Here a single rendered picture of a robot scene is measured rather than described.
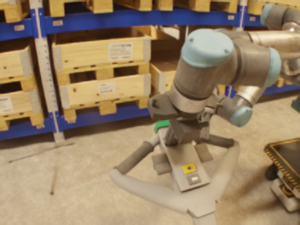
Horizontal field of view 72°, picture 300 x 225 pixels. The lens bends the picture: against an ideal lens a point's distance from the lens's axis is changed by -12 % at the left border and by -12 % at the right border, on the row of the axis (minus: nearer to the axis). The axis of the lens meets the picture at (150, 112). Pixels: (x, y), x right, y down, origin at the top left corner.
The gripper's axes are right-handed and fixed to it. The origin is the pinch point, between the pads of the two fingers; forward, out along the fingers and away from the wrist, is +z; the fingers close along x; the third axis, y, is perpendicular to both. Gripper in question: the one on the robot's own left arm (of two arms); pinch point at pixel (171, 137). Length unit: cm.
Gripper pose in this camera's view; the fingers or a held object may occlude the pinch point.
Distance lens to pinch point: 67.6
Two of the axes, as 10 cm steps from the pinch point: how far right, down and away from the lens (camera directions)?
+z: -1.5, 6.1, 7.8
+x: -3.1, -7.8, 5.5
